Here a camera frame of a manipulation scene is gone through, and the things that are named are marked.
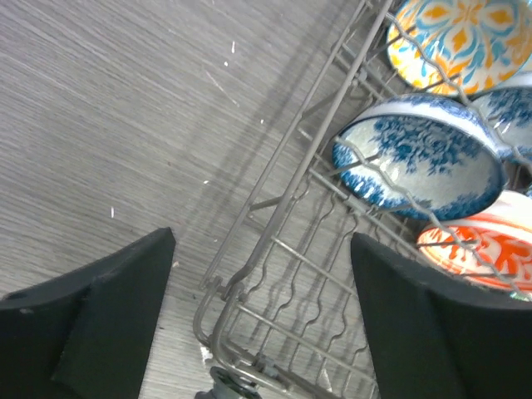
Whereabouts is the orange floral bowl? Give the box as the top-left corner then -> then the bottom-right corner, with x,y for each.
417,190 -> 531,293

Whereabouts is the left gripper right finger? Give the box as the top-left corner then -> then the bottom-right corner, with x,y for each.
351,233 -> 531,398

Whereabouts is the yellow blue floral bowl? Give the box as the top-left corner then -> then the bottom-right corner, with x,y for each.
387,1 -> 531,96

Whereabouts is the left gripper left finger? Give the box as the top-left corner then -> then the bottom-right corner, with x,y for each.
1,228 -> 175,398

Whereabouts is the blue floral bowl middle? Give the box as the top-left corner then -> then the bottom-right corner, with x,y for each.
471,71 -> 531,162

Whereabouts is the grey wire dish rack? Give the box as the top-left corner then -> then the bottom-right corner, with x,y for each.
192,0 -> 532,399

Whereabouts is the blue floral bowl front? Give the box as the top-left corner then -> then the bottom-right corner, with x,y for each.
332,93 -> 507,221

